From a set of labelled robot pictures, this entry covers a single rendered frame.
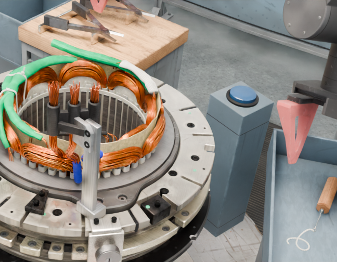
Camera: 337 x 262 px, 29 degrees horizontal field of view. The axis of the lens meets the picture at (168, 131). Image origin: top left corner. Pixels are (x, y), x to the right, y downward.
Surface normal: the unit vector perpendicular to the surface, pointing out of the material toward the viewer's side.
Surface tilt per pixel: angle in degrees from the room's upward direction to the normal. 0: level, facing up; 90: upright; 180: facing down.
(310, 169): 0
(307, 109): 76
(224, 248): 0
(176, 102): 0
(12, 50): 90
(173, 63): 90
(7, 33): 90
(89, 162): 90
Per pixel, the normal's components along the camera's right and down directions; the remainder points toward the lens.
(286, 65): 0.11, -0.79
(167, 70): 0.84, 0.40
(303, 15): -0.81, 0.00
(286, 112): -0.67, 0.41
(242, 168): 0.66, 0.51
